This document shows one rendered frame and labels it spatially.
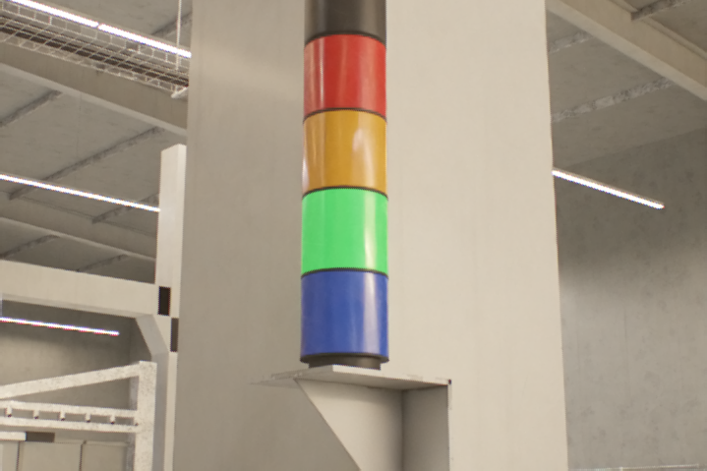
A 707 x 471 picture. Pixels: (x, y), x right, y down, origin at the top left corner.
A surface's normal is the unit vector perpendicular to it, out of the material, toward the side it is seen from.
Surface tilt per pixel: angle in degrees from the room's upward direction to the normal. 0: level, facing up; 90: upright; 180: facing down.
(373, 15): 90
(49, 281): 90
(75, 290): 90
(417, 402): 90
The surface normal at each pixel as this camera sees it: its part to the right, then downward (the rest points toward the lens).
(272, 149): -0.74, -0.18
